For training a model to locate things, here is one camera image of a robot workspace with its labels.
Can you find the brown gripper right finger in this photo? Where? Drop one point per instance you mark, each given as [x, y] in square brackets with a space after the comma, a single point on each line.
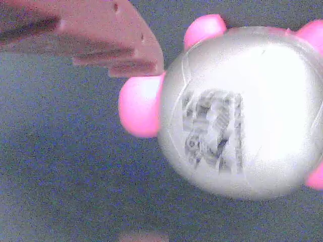
[143, 237]

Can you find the red turtle toy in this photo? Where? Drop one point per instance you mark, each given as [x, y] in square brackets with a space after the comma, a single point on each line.
[252, 75]

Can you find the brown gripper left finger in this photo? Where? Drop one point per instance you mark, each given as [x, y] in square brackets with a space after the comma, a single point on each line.
[101, 32]

